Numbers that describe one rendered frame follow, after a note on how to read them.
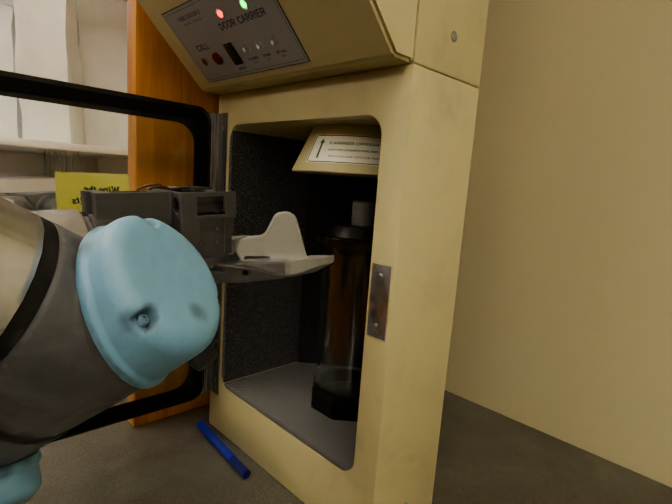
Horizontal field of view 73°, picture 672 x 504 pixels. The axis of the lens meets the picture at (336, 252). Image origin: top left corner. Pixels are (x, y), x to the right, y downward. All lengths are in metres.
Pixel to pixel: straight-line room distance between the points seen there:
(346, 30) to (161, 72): 0.33
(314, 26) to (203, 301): 0.28
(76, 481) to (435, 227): 0.50
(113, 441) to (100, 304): 0.53
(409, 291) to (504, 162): 0.45
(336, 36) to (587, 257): 0.52
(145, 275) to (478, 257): 0.71
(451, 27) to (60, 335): 0.39
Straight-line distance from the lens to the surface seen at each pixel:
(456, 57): 0.47
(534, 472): 0.73
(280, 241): 0.42
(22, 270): 0.20
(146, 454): 0.69
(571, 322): 0.81
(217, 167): 0.65
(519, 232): 0.82
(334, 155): 0.50
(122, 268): 0.20
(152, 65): 0.68
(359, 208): 0.56
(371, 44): 0.41
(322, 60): 0.45
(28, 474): 0.33
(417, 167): 0.42
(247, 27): 0.50
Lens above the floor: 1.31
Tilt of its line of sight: 9 degrees down
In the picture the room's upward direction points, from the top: 4 degrees clockwise
